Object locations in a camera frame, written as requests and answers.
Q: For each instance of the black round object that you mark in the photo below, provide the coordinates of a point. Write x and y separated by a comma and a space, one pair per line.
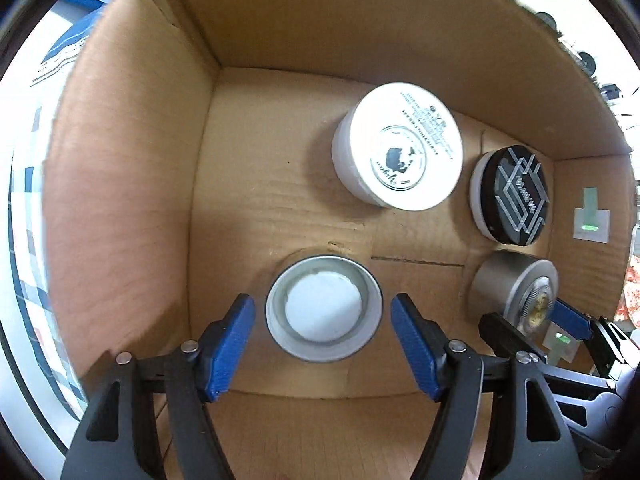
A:
588, 62
546, 21

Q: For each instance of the grey round tin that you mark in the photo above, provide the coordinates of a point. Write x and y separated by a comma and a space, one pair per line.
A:
322, 307

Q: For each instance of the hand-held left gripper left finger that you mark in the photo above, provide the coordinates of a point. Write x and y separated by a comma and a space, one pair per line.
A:
229, 347

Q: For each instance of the white round tin printed lid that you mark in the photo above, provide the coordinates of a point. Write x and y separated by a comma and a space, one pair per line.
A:
405, 145

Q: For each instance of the red patterned cloth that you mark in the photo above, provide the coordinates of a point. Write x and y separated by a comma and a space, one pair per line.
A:
631, 290

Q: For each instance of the blue white checked cloth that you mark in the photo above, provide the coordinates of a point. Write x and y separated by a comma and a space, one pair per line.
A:
30, 220

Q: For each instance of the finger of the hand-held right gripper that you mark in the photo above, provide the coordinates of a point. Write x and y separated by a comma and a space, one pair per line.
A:
502, 335
571, 321

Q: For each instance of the white green sticker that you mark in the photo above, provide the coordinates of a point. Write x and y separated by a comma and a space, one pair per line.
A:
560, 345
592, 222

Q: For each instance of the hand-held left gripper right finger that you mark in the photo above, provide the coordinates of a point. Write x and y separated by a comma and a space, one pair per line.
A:
416, 350

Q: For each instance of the brown cardboard box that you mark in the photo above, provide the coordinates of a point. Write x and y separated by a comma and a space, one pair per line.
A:
125, 160

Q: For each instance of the black round tin silver pattern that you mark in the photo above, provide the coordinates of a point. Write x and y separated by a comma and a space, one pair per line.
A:
517, 195

